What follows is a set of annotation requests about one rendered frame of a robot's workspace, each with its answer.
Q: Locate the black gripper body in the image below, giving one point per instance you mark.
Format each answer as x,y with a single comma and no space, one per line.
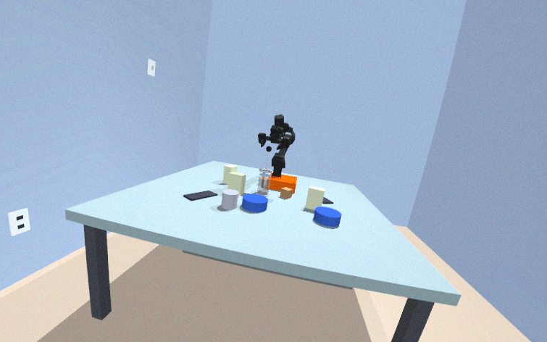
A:
275,139

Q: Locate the white cylinder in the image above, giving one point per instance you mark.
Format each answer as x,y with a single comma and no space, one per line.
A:
229,199

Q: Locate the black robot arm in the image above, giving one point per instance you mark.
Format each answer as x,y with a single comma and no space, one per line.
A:
280,127

